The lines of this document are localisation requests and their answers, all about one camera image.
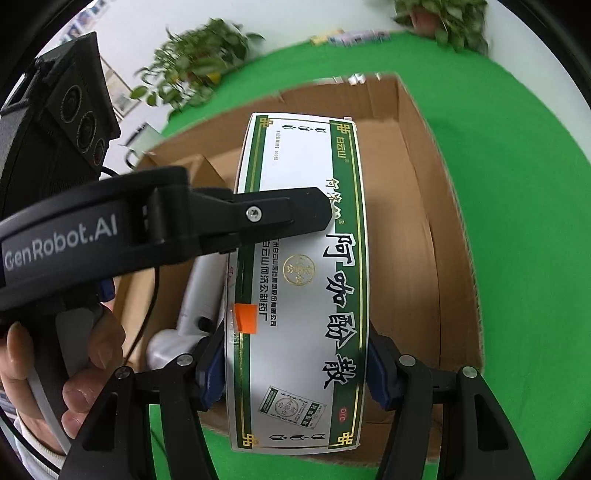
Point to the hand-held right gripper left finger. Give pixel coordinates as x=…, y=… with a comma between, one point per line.
x=212, y=369

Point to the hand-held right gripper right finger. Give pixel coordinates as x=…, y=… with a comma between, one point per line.
x=376, y=369

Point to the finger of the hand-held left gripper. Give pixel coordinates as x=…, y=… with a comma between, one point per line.
x=277, y=212

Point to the white handheld vacuum cleaner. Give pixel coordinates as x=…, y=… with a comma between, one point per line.
x=203, y=295

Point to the white green medicine box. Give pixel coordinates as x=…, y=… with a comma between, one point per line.
x=300, y=300

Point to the large cardboard box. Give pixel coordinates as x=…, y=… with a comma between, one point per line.
x=415, y=207

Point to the person's left forearm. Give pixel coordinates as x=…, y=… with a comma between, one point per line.
x=34, y=438

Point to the person's left hand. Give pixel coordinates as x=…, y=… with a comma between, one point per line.
x=104, y=341

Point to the grid of framed certificates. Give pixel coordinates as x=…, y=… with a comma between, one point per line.
x=117, y=92

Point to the bushy potted plant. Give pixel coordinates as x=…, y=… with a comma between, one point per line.
x=198, y=60

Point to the colourful booklets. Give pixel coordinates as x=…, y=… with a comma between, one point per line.
x=360, y=37

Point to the row of portrait photos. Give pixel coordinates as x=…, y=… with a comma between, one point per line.
x=87, y=11

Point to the green tablecloth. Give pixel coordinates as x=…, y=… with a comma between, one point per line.
x=508, y=138

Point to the potted plant in terracotta pot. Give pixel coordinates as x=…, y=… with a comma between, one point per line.
x=443, y=18

